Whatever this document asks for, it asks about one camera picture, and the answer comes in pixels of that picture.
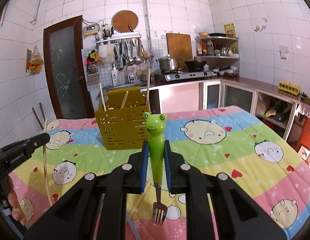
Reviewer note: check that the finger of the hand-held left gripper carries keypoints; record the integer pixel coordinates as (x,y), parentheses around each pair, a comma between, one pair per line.
(40,140)

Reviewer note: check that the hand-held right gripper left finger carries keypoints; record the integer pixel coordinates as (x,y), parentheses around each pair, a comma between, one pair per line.
(144,167)

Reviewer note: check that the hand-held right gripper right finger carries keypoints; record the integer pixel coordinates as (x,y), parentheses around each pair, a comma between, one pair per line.
(168,170)

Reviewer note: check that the single wooden chopstick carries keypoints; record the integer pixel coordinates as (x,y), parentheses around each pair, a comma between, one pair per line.
(137,205)
(46,170)

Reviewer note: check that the yellow slotted utensil holder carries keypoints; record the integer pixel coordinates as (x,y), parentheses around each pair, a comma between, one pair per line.
(120,130)

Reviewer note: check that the light blue spoon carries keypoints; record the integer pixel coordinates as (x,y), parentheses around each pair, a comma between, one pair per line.
(132,227)

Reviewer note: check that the row of hanging kitchen utensils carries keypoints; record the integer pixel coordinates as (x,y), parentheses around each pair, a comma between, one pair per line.
(131,57)

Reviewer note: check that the person's left hand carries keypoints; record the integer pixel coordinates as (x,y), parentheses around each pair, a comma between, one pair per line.
(16,202)

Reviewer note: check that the dark leaning stick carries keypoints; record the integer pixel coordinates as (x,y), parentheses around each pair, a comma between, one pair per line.
(37,118)
(42,113)

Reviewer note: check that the colourful cartoon printed blanket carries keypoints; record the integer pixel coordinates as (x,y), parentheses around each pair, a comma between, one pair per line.
(219,160)

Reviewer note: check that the brown frosted glass door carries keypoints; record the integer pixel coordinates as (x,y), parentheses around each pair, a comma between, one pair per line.
(65,80)

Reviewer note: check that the kitchen counter cabinets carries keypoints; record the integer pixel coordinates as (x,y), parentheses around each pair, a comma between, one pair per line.
(180,97)

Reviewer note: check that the hanging bag of oranges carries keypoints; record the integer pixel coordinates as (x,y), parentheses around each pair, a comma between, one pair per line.
(36,63)

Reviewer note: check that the white pump soap bottle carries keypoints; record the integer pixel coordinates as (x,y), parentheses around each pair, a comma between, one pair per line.
(115,76)

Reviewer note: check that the steel gas stove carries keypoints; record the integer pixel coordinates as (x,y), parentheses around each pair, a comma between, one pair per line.
(189,75)

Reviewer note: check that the red yellow hanging bundle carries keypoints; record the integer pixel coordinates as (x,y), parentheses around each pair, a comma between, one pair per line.
(92,56)

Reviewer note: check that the steel pot with lid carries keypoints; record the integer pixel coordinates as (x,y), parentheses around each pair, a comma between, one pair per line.
(168,64)

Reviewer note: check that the black wok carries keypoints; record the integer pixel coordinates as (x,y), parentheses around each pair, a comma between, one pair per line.
(194,64)

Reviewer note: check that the white hanging plastic bag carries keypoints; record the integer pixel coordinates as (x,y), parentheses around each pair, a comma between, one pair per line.
(106,52)

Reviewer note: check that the cluster of small bowls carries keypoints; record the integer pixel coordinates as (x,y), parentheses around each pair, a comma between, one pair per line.
(227,71)

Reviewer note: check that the white box with red display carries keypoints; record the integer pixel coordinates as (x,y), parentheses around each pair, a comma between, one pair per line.
(90,30)

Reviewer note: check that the metal cup of knives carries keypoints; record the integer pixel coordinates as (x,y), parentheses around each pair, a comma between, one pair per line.
(107,36)

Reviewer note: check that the rectangular wooden cutting board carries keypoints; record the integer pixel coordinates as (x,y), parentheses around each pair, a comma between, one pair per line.
(180,46)

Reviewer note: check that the metal corner shelf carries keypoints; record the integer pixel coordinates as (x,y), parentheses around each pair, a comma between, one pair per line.
(219,57)

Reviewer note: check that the row of condiment bottles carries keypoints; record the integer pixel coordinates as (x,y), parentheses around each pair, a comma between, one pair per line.
(209,48)

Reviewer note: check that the yellow bowl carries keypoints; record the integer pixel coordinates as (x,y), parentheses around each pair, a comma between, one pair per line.
(203,34)

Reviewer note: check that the red cabinet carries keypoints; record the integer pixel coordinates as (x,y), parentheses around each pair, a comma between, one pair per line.
(307,132)

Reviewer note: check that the black frying pan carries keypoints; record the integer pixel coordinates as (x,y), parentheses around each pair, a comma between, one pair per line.
(217,34)

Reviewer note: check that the round wooden cutting board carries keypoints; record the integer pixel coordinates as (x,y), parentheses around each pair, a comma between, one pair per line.
(125,21)

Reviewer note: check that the yellow egg carton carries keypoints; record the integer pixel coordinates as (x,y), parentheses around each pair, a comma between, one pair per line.
(289,88)

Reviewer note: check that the pink lace cloth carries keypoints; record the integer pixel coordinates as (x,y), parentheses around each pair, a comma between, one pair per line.
(307,110)

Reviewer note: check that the metal wall utensil rack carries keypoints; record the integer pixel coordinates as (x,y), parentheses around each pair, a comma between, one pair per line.
(120,38)

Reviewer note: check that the yellow wall poster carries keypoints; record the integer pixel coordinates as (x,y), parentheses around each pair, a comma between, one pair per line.
(229,28)

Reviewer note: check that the white wall socket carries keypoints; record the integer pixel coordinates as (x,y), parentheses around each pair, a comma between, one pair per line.
(283,53)

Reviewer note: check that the wall hook stickers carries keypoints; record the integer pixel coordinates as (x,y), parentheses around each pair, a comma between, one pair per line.
(257,28)

